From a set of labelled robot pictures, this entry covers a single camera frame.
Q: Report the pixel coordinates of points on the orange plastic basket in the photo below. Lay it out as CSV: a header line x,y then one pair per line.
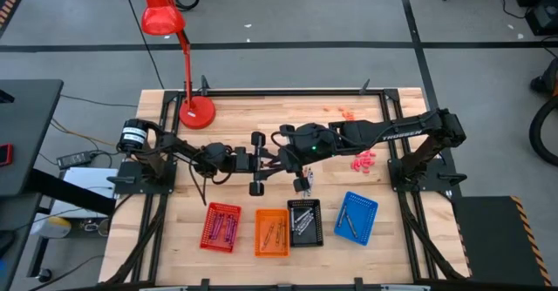
x,y
261,214

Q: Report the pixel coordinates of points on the black plastic basket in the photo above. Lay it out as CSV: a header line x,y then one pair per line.
x,y
307,241

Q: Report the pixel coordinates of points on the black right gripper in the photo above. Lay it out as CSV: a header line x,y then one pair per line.
x,y
293,160

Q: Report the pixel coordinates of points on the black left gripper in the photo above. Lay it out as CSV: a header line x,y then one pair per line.
x,y
244,160

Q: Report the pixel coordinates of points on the black equipment box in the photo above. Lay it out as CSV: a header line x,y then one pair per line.
x,y
542,16

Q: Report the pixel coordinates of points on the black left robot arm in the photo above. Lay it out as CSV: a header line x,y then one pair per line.
x,y
174,145

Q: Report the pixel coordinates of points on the red phone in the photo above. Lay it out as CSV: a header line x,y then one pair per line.
x,y
4,153

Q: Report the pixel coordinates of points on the black platform hazard stripe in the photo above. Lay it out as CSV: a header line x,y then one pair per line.
x,y
488,238

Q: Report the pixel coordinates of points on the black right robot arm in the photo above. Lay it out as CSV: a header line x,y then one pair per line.
x,y
392,132

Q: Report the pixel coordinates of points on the red plastic basket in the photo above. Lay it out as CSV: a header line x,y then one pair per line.
x,y
221,207

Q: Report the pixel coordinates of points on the pink screw pile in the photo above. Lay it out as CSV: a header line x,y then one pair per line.
x,y
362,161

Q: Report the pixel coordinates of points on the yellow white object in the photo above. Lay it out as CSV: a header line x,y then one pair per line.
x,y
52,226

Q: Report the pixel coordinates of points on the dark grey desk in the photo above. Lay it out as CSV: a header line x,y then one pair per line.
x,y
26,130

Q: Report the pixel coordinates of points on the red desk lamp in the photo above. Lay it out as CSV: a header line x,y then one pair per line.
x,y
161,16

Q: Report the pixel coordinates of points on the white box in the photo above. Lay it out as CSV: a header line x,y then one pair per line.
x,y
87,182

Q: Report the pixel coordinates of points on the black aluminium table frame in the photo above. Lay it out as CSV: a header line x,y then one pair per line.
x,y
283,92

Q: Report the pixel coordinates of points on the blue plastic basket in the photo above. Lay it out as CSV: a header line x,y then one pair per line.
x,y
364,212

